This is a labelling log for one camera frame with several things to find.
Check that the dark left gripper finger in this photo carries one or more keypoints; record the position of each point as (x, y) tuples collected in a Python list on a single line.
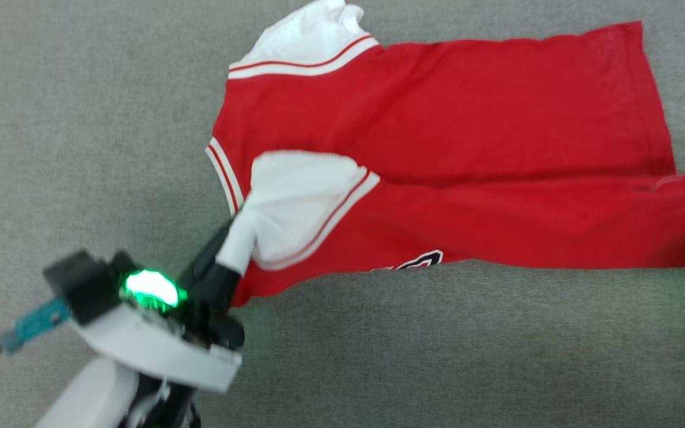
[(219, 291), (200, 264)]

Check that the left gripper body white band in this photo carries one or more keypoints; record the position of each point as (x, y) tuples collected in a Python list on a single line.
[(152, 348)]

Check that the red and white jersey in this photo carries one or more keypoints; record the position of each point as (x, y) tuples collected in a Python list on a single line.
[(467, 119)]

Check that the grey fabric sofa cushion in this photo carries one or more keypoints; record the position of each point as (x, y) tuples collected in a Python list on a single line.
[(81, 119)]

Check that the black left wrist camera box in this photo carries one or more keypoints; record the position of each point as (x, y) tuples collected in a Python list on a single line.
[(84, 285)]

